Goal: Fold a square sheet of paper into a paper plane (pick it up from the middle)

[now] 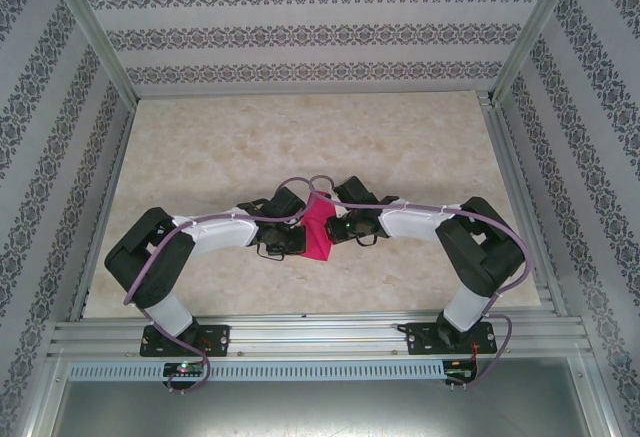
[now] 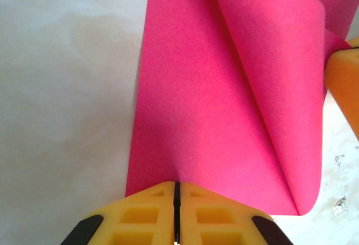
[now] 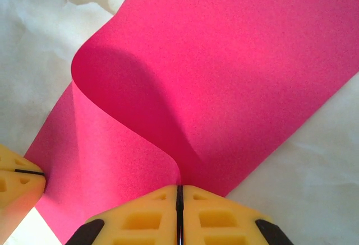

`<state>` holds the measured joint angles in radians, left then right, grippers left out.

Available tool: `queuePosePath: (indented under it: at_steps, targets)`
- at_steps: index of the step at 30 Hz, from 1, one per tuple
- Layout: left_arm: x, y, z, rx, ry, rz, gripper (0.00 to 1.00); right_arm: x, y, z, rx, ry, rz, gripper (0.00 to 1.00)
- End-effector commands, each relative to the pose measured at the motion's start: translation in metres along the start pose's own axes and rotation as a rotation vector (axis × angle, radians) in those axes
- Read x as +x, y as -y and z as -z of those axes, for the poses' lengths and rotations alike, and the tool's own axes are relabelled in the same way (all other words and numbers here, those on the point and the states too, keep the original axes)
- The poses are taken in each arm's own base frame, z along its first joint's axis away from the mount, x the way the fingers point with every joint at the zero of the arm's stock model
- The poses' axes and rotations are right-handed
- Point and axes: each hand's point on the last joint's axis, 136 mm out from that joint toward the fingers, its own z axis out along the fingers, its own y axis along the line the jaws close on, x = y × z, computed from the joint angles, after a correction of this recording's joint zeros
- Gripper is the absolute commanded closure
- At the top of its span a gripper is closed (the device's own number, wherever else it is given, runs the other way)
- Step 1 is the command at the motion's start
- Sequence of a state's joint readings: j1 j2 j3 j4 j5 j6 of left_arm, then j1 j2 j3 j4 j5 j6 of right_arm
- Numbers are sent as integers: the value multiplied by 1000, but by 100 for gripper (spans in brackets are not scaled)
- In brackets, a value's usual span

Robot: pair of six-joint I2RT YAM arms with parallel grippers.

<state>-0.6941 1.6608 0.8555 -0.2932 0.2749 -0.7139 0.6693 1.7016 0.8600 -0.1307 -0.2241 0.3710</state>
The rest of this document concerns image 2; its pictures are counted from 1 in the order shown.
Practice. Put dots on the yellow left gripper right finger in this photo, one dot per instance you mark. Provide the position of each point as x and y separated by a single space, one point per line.
218 217

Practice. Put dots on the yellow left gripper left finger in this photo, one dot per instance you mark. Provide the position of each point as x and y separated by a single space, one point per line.
140 217

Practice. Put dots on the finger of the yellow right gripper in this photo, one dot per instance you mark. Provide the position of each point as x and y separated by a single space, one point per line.
346 88
354 43

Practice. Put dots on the pink paper sheet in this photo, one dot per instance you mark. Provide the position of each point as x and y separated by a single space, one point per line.
196 88

